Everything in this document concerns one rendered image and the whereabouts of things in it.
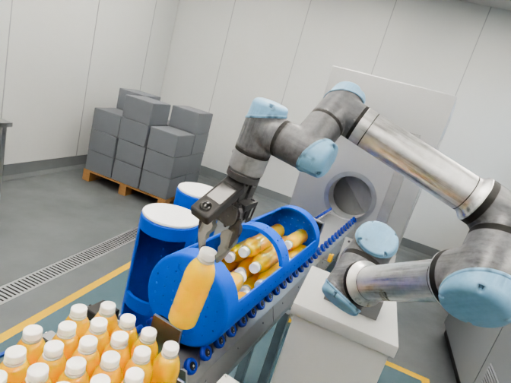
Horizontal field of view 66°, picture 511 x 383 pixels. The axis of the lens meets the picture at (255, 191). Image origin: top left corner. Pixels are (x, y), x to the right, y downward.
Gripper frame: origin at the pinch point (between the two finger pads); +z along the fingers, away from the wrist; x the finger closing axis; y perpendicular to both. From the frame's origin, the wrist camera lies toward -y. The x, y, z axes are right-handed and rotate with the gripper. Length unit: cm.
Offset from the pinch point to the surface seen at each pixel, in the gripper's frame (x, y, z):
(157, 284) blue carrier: 19.8, 16.3, 29.9
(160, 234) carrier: 55, 63, 47
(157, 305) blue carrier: 17.3, 16.2, 36.2
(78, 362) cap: 10.0, -19.3, 27.6
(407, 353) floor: -84, 247, 133
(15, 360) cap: 19.0, -27.0, 29.2
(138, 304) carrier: 53, 61, 85
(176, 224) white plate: 52, 68, 41
